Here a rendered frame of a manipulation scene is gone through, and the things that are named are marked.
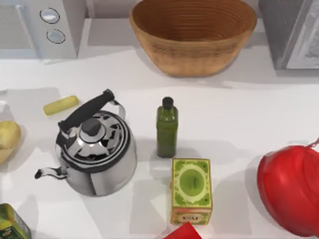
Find green bottle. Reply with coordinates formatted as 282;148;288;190
156;96;179;158

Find shiny steel kettle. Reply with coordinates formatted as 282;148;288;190
34;89;138;197

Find green and cream box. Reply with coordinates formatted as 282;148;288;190
170;157;213;226

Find brown woven basket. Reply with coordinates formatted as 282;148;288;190
129;0;258;77

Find pale yellow stick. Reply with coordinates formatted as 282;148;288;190
43;95;79;116

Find flat red card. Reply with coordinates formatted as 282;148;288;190
163;222;203;239

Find round microwave knob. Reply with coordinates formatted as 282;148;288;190
46;29;66;44
39;7;61;25

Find red round bag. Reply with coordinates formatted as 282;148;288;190
257;138;319;237

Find yellow potato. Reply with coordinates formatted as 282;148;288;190
0;120;22;164

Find grey cabinet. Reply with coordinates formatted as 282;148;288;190
258;0;319;70

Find pale microwave oven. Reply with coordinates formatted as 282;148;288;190
0;0;87;60

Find green and yellow packet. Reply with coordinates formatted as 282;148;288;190
0;203;32;239

